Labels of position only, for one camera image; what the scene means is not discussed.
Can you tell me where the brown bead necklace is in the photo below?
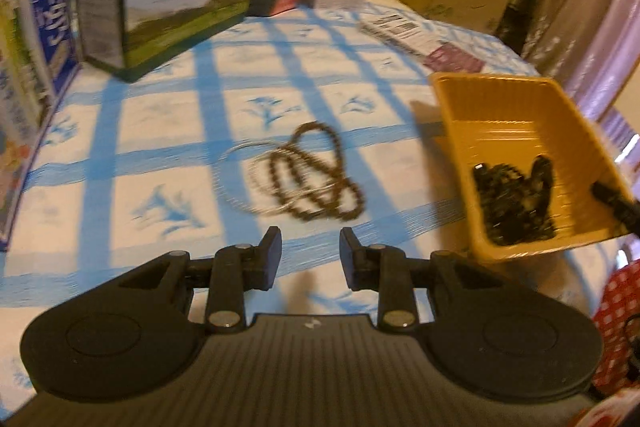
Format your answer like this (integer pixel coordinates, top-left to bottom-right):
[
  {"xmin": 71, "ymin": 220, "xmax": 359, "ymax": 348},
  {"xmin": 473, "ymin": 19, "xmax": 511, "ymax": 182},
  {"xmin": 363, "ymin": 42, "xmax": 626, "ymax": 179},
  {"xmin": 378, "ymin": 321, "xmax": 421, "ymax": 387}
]
[{"xmin": 267, "ymin": 121, "xmax": 365, "ymax": 224}]

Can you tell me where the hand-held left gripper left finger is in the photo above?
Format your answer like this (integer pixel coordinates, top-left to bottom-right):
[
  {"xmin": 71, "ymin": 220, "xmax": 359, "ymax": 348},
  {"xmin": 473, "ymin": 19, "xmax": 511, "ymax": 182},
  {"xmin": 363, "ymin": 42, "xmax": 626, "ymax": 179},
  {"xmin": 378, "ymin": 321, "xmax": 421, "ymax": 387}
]
[{"xmin": 117, "ymin": 226, "xmax": 283, "ymax": 334}]

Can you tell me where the white striped flat packet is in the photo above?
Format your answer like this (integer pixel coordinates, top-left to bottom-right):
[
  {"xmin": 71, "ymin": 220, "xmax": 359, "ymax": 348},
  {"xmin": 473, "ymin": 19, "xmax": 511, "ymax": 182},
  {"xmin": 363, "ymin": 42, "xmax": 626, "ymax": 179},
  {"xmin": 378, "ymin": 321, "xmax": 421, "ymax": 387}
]
[{"xmin": 360, "ymin": 13, "xmax": 446, "ymax": 58}]

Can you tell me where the maroon flat packet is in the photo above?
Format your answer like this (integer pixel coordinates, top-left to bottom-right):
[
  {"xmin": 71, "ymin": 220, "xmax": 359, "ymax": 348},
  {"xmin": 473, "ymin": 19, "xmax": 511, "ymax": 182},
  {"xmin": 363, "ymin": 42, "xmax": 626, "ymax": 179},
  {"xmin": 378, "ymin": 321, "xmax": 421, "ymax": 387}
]
[{"xmin": 424, "ymin": 42, "xmax": 487, "ymax": 74}]

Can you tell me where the blue white checkered tablecloth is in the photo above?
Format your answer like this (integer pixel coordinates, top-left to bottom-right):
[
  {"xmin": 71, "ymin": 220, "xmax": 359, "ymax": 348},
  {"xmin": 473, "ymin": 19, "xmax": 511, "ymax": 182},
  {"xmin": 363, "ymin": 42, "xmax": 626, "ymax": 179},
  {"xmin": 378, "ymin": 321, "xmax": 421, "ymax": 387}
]
[{"xmin": 0, "ymin": 0, "xmax": 626, "ymax": 408}]

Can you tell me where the blue cartoon milk carton box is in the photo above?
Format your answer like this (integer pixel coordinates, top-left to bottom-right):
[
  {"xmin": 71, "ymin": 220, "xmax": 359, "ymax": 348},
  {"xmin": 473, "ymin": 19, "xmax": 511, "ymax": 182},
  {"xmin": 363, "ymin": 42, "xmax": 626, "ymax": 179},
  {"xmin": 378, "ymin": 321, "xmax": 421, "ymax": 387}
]
[{"xmin": 0, "ymin": 0, "xmax": 83, "ymax": 253}]

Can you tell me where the red polka dot cloth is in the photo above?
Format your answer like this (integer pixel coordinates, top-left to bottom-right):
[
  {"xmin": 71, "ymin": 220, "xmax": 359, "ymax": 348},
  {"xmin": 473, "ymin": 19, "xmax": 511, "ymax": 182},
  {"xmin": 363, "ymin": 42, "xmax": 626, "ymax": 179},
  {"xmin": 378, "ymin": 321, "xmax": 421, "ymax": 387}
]
[{"xmin": 590, "ymin": 257, "xmax": 640, "ymax": 408}]

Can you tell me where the gold plastic tray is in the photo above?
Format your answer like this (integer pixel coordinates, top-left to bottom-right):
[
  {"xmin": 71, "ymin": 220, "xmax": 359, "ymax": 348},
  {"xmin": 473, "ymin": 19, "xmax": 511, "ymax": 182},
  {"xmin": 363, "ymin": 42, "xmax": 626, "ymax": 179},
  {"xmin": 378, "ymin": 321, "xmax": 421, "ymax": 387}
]
[{"xmin": 429, "ymin": 73, "xmax": 640, "ymax": 262}]

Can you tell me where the dark bead bracelet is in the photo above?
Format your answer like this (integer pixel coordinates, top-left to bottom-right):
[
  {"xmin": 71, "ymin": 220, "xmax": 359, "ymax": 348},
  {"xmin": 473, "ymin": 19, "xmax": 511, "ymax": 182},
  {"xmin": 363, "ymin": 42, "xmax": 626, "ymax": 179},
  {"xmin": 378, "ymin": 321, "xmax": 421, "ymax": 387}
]
[{"xmin": 472, "ymin": 162, "xmax": 558, "ymax": 247}]

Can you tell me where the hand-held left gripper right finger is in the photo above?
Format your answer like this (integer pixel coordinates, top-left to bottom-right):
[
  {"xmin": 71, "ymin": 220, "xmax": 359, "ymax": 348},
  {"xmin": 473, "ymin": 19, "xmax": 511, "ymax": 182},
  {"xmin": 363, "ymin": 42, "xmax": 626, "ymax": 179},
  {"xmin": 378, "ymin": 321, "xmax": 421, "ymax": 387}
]
[{"xmin": 339, "ymin": 227, "xmax": 507, "ymax": 334}]

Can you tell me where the beige patterned curtain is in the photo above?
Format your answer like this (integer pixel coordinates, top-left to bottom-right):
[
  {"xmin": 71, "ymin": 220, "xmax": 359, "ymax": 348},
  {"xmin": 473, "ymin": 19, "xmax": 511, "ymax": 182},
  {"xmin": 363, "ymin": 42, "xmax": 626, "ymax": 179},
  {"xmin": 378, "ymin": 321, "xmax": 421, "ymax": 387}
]
[{"xmin": 522, "ymin": 0, "xmax": 640, "ymax": 168}]

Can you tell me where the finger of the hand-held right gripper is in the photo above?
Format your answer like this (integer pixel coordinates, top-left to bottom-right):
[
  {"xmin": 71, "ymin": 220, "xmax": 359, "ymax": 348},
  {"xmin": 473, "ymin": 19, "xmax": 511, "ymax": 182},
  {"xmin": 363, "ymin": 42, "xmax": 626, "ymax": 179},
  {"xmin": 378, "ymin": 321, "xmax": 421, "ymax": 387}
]
[{"xmin": 591, "ymin": 182, "xmax": 640, "ymax": 229}]

